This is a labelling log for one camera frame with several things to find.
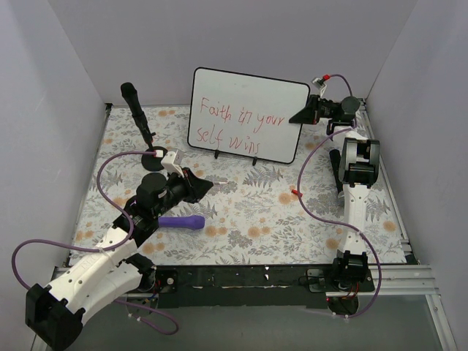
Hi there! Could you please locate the white whiteboard black frame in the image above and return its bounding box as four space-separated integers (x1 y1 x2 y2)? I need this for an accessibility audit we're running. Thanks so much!
187 67 310 165

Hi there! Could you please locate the red marker cap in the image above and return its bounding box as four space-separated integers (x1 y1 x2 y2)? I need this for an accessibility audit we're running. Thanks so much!
291 189 303 197

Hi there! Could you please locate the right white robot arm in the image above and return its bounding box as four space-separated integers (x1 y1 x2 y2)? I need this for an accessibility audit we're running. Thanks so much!
289 94 380 291

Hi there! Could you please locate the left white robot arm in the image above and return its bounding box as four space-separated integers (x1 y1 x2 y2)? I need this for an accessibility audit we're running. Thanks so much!
26 167 214 350

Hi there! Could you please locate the black round microphone stand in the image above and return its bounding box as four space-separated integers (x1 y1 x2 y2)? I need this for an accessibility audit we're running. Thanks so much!
141 146 168 172

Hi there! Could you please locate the purple foam microphone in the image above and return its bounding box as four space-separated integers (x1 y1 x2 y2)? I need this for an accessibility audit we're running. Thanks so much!
158 215 205 230

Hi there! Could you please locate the black silver microphone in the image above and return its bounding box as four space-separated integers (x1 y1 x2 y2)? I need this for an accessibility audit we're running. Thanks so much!
329 149 344 199

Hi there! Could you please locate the black microphone on stand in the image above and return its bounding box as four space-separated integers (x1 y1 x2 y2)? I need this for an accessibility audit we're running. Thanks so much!
121 82 153 148

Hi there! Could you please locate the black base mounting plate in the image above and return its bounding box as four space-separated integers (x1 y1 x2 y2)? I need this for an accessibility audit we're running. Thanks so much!
153 264 374 309

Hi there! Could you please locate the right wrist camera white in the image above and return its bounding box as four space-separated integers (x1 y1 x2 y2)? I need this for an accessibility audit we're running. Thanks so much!
311 75 331 97

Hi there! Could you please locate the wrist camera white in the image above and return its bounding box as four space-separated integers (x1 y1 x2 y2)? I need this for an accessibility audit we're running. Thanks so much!
311 75 331 97
154 149 184 177

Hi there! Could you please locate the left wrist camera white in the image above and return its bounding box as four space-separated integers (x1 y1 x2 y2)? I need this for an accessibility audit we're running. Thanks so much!
154 149 184 177

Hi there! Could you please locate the wire whiteboard easel stand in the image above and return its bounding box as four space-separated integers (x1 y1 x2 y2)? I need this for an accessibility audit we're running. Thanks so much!
214 149 260 167

